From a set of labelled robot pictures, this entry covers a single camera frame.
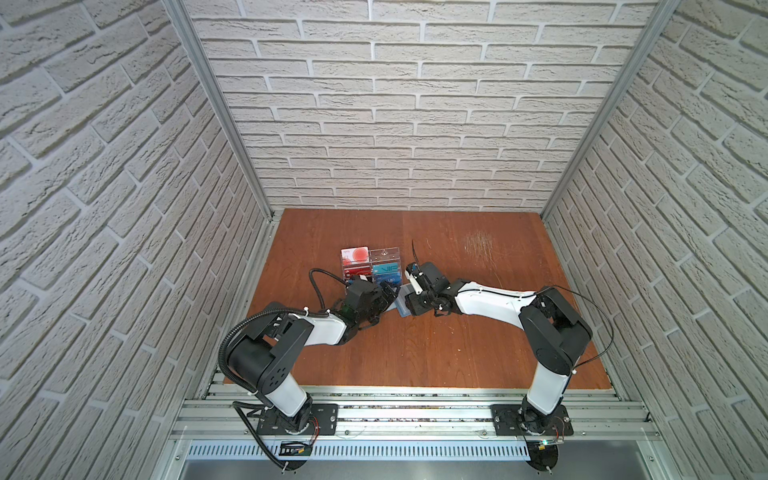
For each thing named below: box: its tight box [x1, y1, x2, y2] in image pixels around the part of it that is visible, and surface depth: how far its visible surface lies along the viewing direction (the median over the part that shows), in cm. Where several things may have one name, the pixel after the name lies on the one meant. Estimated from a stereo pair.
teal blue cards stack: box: [372, 262, 402, 287], surface depth 99 cm
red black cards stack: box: [343, 265, 373, 280], surface depth 97 cm
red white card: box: [341, 246, 370, 266], surface depth 98 cm
